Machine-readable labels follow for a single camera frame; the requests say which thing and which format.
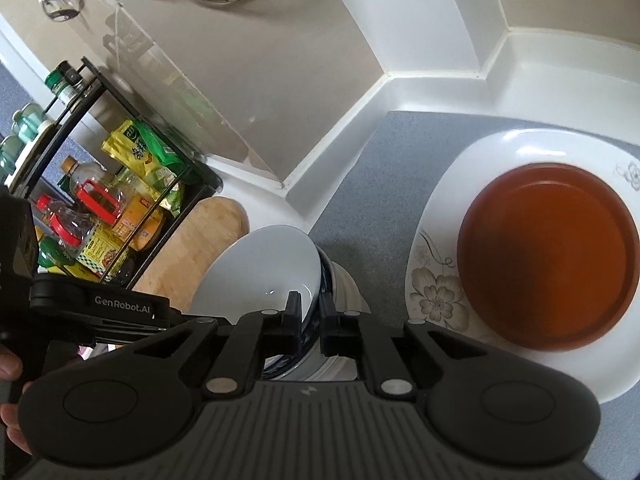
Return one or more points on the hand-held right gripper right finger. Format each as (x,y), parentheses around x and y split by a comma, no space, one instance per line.
(329,325)

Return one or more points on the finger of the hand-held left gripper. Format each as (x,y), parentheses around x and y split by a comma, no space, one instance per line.
(172,316)

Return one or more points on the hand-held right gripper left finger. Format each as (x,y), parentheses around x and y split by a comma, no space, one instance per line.
(294,322)

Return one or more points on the plain white bowl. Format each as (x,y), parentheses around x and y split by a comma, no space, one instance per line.
(350,290)

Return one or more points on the white bowl blue patterned rim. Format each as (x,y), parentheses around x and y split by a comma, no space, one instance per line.
(260,270)

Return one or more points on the brown round plate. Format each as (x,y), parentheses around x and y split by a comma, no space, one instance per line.
(545,260)

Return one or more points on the white square plate floral print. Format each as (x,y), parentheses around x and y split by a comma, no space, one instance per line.
(500,150)

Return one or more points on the person's left hand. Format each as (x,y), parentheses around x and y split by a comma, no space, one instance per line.
(10,367)

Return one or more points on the red cap sauce bottle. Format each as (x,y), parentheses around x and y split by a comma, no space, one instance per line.
(65,225)

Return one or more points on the teal glass jar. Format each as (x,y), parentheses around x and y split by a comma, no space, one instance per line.
(27,120)
(10,155)

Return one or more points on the yellow label seasoning box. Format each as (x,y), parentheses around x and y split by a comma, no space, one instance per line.
(102,255)

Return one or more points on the amber cap bottle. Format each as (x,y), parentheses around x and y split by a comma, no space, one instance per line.
(68,167)

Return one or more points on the round wooden cutting board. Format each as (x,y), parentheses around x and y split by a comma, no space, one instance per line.
(200,230)

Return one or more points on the yellow snack packet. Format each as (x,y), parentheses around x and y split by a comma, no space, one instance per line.
(127,145)

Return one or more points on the grey counter mat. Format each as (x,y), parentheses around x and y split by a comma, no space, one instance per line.
(370,185)

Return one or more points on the green snack packet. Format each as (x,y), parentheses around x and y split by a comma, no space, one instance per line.
(165,160)

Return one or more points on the green cap spice jar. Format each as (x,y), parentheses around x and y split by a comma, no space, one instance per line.
(62,82)

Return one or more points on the steel ladle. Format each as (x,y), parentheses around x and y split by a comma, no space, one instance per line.
(62,7)

